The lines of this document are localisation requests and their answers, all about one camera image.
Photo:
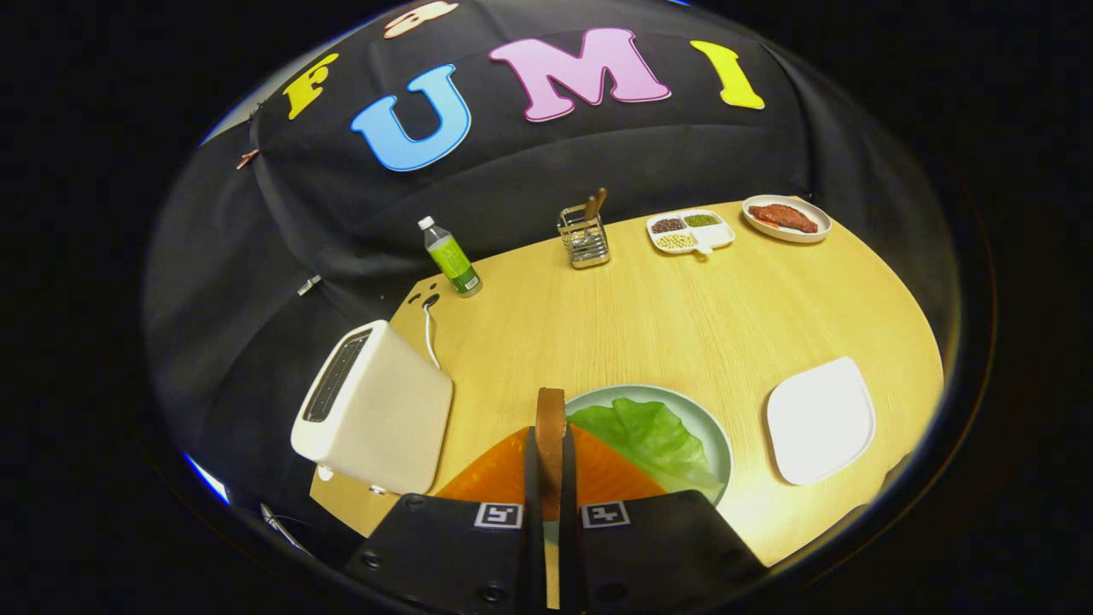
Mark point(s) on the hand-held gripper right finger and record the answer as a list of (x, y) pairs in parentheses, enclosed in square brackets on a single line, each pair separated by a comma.
[(572, 555)]

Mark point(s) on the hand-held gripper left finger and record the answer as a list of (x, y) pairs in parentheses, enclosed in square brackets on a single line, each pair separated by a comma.
[(533, 547)]

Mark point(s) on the toasted bread slice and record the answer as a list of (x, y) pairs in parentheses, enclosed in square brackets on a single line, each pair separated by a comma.
[(551, 444)]

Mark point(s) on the green lettuce leaf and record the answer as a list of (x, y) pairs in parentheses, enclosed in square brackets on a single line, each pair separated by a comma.
[(649, 440)]

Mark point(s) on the pale green lettuce plate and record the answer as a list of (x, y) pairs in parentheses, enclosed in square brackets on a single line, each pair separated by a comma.
[(713, 427)]

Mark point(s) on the white toaster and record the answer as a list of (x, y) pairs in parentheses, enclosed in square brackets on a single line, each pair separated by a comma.
[(384, 410)]

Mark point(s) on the white square plate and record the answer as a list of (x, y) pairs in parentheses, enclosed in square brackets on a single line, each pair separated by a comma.
[(820, 423)]

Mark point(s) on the green drink bottle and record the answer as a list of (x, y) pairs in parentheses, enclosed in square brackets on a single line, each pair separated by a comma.
[(452, 260)]

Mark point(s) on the wooden utensil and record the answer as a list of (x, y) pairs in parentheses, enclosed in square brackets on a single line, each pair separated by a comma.
[(600, 201), (589, 207)]

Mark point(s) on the white divided dish with beans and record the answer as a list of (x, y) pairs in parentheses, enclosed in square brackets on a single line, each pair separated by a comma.
[(717, 233)]

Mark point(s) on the red cooked meat slice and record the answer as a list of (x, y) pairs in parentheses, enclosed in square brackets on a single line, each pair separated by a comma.
[(781, 217)]

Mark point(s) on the black backdrop cloth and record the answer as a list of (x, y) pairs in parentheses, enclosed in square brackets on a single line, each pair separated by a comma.
[(598, 154)]

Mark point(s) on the round white meat plate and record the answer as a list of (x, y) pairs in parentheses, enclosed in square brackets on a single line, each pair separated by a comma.
[(820, 226)]

